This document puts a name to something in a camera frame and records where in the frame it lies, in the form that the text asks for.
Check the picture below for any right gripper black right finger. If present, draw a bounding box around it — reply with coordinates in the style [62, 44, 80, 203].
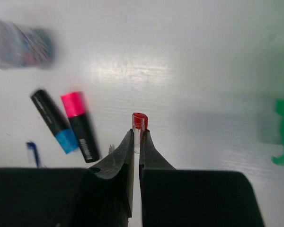
[139, 130, 180, 227]

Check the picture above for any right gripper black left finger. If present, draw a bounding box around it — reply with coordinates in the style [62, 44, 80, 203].
[80, 130, 134, 227]

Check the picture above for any red ballpoint pen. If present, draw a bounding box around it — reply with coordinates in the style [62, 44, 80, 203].
[132, 113, 148, 154]

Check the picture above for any blue cap black highlighter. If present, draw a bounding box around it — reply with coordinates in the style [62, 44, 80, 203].
[30, 89, 79, 154]

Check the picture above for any pink cap black highlighter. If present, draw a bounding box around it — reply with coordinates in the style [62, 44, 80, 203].
[61, 91, 100, 163]

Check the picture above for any clear jar of pins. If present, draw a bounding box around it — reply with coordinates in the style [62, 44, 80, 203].
[0, 20, 54, 69]

